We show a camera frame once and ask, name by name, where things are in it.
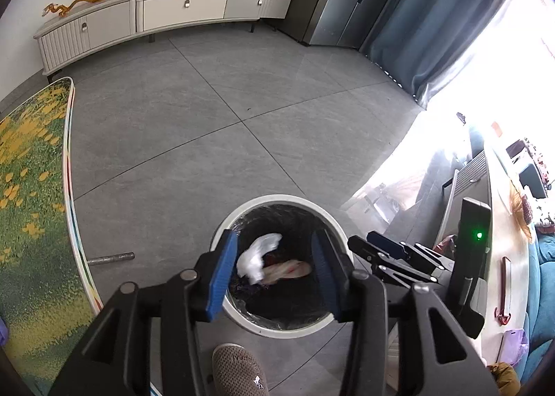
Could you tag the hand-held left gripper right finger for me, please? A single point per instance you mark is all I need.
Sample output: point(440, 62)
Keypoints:
point(326, 279)

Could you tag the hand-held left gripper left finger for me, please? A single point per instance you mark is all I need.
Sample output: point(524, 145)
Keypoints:
point(222, 279)

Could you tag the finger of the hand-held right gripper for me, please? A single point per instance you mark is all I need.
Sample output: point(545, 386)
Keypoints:
point(383, 242)
point(364, 248)

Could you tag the white round waste bin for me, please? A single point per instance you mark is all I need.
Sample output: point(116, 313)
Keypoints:
point(277, 200)

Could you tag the pink plastic wrapper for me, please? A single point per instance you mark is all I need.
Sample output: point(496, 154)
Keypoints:
point(288, 270)

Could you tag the light wooden desk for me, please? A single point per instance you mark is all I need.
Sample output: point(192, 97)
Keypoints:
point(507, 244)

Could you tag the crumpled white tissue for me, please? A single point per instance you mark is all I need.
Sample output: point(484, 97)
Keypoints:
point(259, 260)

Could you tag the black bin liner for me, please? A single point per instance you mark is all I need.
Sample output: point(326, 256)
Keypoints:
point(277, 222)

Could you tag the teal sofa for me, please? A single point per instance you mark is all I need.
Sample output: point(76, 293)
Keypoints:
point(542, 300)

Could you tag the grey slipper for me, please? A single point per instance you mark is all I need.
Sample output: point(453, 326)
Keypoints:
point(238, 372)

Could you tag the purple plastic bag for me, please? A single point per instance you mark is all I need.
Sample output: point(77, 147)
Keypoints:
point(515, 346)

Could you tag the dark box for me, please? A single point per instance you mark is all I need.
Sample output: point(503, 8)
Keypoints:
point(532, 179)

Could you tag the metal table leg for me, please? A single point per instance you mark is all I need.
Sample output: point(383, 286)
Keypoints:
point(110, 258)

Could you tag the floral print oval table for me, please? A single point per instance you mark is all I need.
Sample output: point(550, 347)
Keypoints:
point(30, 205)

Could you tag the blue curtain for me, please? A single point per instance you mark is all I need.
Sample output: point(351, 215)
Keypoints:
point(433, 18)

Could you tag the white low media cabinet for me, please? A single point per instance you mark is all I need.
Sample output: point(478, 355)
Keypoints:
point(182, 10)

